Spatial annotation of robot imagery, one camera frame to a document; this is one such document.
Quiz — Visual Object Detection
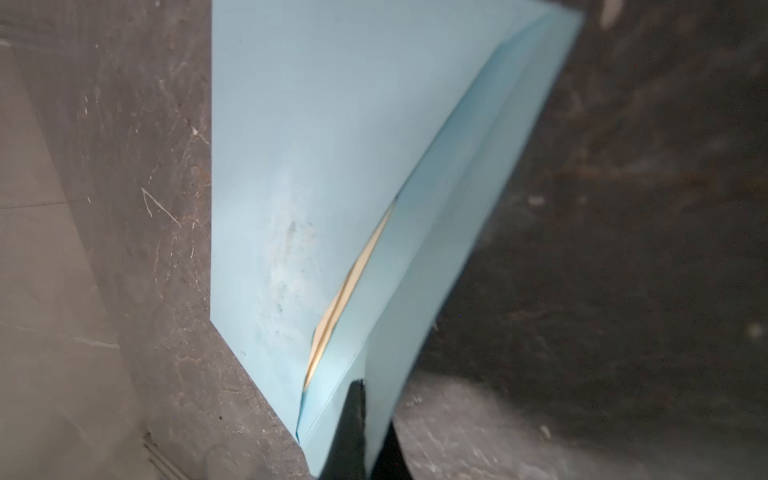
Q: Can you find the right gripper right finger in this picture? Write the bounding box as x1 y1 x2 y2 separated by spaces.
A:
370 422 413 480

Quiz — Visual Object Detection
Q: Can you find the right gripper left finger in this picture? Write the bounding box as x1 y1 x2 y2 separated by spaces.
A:
318 380 367 480

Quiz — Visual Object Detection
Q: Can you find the beige letter paper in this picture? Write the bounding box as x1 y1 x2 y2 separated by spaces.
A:
303 201 396 391

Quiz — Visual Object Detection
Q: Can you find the light blue envelope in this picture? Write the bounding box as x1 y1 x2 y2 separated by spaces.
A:
210 1 583 479

